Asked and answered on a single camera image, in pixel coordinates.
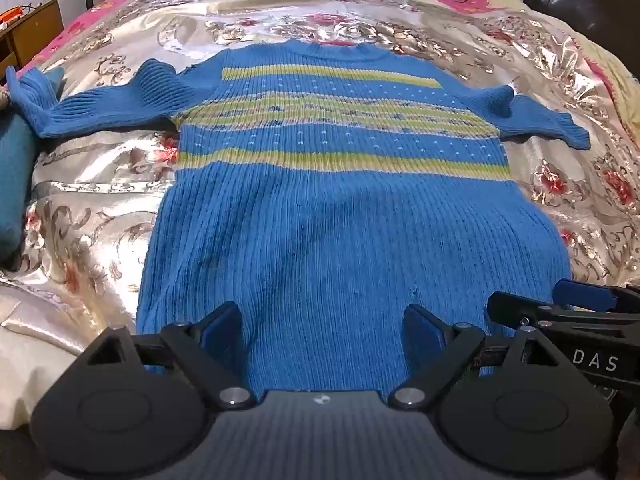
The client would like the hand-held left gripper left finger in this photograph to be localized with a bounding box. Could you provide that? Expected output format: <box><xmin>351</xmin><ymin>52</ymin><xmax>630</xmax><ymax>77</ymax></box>
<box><xmin>85</xmin><ymin>301</ymin><xmax>256</xmax><ymax>409</ymax></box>

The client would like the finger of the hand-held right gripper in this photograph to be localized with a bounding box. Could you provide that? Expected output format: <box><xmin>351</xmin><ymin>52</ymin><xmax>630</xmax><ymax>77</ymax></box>
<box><xmin>555</xmin><ymin>279</ymin><xmax>640</xmax><ymax>312</ymax></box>
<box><xmin>487</xmin><ymin>291</ymin><xmax>640</xmax><ymax>334</ymax></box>

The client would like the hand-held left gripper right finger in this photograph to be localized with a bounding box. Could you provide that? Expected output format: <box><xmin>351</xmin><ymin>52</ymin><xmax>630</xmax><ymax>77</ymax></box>
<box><xmin>389</xmin><ymin>303</ymin><xmax>555</xmax><ymax>409</ymax></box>

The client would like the blue striped knit sweater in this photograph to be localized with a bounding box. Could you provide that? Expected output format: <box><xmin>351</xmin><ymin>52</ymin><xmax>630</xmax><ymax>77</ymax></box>
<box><xmin>5</xmin><ymin>41</ymin><xmax>592</xmax><ymax>401</ymax></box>

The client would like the floral satin blanket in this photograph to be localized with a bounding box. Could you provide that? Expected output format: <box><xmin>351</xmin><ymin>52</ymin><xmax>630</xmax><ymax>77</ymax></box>
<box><xmin>0</xmin><ymin>0</ymin><xmax>640</xmax><ymax>431</ymax></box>

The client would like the teal cloth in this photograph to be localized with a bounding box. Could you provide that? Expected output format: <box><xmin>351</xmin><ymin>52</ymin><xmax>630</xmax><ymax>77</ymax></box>
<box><xmin>0</xmin><ymin>110</ymin><xmax>47</xmax><ymax>267</ymax></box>

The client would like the dark brown headboard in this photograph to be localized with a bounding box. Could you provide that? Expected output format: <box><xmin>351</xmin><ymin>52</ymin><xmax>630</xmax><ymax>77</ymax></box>
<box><xmin>522</xmin><ymin>0</ymin><xmax>640</xmax><ymax>81</ymax></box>

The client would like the wooden cabinet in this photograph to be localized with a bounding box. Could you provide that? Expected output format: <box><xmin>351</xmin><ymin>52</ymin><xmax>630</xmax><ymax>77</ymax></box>
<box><xmin>0</xmin><ymin>0</ymin><xmax>65</xmax><ymax>80</ymax></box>

